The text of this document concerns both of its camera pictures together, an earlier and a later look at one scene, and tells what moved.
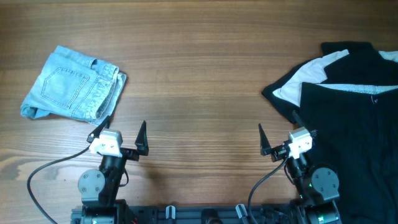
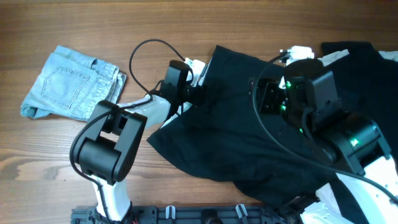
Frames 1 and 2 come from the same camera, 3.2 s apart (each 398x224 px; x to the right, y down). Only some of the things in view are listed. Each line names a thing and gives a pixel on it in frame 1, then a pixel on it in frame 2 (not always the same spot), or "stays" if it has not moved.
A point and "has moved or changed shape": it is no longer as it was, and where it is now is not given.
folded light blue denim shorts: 74,85 stays
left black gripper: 140,143 to 200,96
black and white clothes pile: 349,96 stays
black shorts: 356,128 has moved or changed shape
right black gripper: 278,152 to 265,91
